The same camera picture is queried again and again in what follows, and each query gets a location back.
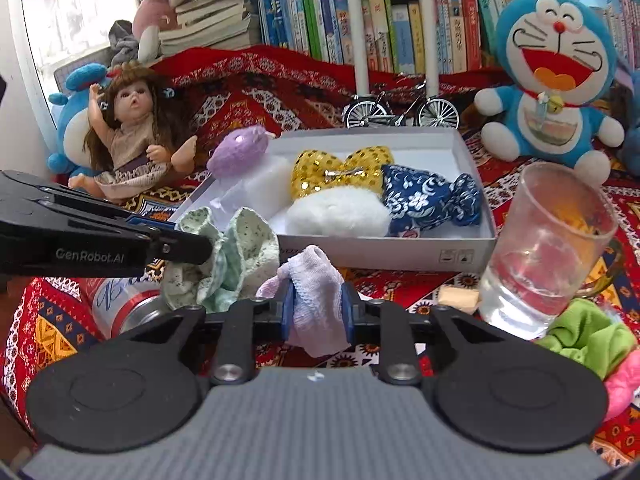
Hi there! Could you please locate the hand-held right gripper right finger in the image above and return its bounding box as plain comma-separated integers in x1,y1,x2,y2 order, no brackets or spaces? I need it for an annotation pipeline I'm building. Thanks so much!
341,280,493,387

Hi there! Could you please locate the white fluffy pompom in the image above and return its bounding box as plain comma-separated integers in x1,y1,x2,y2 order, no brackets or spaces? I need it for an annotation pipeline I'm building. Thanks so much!
285,187,392,237

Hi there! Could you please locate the row of upright books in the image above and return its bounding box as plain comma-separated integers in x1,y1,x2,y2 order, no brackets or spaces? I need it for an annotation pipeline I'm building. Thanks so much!
255,0,483,77

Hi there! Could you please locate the clear glass cup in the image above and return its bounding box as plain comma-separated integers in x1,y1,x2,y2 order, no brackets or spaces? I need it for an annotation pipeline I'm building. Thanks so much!
478,161,621,340

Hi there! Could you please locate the white shelf post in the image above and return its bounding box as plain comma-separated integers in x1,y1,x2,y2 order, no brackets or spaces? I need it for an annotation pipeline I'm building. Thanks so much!
414,0,441,97
342,0,371,97

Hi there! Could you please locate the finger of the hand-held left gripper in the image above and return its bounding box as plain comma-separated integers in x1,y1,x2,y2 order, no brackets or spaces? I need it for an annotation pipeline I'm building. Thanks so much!
125,214,216,267

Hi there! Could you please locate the metal drink can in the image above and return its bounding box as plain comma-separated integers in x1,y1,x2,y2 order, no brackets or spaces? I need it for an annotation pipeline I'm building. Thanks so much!
80,276,174,342

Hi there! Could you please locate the miniature bicycle model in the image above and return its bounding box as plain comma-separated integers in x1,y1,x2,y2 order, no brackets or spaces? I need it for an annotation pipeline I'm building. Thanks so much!
342,80,461,130

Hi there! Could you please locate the pink scrunchie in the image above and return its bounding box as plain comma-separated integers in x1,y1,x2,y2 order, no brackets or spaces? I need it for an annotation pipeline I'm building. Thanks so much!
602,359,640,422

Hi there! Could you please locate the green scrunchie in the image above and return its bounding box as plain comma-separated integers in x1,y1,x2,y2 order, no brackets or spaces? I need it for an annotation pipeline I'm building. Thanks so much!
537,297,639,382

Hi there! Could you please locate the blue cat plush toy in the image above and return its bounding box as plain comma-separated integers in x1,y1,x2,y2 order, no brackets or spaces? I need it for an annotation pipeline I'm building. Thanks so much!
473,0,627,172

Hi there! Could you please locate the pale lilac sock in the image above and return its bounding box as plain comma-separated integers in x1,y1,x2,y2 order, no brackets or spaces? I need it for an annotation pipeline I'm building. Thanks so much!
255,245,347,359

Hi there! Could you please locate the blue alien plush toy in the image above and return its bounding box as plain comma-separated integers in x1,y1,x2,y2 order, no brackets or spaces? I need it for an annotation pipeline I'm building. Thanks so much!
620,72,640,177

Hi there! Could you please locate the brown-haired doll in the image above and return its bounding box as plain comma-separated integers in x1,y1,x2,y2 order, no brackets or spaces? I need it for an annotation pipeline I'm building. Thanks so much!
67,60,199,206

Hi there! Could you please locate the pink rabbit plush toy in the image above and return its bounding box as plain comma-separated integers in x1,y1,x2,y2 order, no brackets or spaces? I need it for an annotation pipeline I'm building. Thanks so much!
132,0,197,64

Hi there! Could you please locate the blue round plush toy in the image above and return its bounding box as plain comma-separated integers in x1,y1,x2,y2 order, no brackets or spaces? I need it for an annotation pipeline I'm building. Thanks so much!
47,62,117,177

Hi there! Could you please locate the purple knit plush toy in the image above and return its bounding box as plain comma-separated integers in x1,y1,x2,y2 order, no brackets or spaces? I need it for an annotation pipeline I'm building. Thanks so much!
206,127,276,181

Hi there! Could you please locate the grey plush toy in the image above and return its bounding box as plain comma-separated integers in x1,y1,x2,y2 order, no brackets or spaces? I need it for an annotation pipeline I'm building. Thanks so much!
107,20,144,69

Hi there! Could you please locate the stack of flat books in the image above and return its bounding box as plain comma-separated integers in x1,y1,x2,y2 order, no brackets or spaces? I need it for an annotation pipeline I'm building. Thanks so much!
157,0,262,59

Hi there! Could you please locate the window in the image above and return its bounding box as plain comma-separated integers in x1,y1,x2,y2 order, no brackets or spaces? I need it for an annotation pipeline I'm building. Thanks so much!
10,0,151,128

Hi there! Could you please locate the white cardboard box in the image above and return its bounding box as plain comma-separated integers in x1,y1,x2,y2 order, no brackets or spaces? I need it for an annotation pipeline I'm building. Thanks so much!
170,127,498,274

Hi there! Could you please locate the blue floral cloth pouch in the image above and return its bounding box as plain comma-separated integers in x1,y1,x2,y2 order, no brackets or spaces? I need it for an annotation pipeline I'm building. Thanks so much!
381,163,484,238

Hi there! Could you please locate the green floral cloth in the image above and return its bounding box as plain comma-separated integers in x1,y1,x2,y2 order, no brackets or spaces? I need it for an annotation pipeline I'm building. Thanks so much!
160,207,281,312

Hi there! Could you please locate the white foam block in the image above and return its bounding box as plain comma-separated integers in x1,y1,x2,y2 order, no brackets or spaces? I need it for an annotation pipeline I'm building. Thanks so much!
215,152,297,222

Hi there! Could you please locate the gold sequin bow hair clip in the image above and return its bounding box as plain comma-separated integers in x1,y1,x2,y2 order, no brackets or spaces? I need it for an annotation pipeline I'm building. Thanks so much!
291,145,396,202

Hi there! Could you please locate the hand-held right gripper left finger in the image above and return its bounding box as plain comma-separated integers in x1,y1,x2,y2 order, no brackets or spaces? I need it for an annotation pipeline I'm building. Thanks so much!
145,277,299,387

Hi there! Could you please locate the pale yellow block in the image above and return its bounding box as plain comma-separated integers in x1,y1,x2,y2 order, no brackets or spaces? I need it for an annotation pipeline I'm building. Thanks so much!
437,285,482,314

